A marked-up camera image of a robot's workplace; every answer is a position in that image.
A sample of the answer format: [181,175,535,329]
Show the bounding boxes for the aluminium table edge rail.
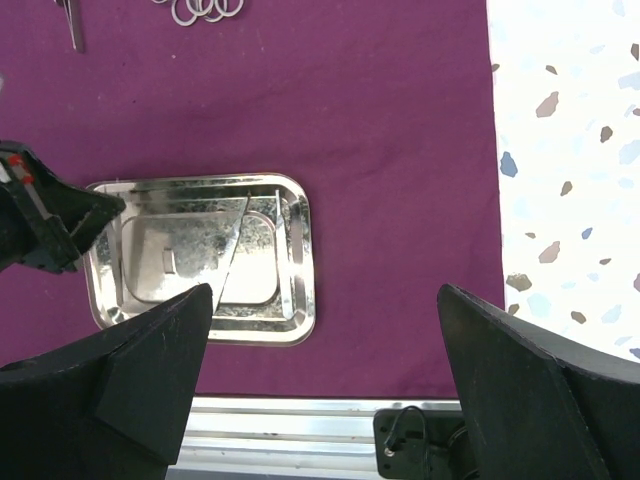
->
[171,396,410,479]

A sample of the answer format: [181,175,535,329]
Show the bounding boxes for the steel scalpel handle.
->
[212,195,251,313]

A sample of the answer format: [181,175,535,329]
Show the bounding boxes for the steel surgical scissors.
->
[153,0,215,27]

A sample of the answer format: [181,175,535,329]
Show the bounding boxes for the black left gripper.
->
[1,140,125,274]

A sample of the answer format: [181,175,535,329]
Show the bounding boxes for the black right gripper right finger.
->
[437,284,639,479]

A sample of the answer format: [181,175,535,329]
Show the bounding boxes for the steel forceps with ring handles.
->
[202,0,245,23]

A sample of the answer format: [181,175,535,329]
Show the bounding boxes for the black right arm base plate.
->
[373,406,480,480]

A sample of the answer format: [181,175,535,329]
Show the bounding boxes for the pointed steel tweezers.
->
[54,0,85,53]

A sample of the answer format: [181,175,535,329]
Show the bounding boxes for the stainless steel instrument tray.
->
[84,173,316,346]

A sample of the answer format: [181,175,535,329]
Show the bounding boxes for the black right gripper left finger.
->
[1,284,212,479]

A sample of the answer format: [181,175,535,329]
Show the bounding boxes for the purple surgical cloth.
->
[1,1,504,398]

